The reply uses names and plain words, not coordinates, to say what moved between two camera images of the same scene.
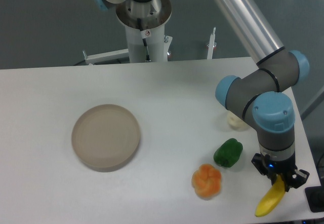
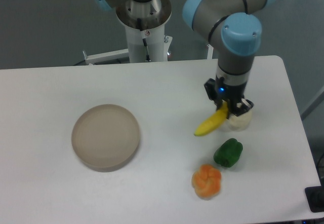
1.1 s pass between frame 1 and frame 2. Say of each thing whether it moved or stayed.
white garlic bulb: stayed
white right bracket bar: stayed
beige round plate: stayed
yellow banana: moved
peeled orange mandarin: stayed
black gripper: moved
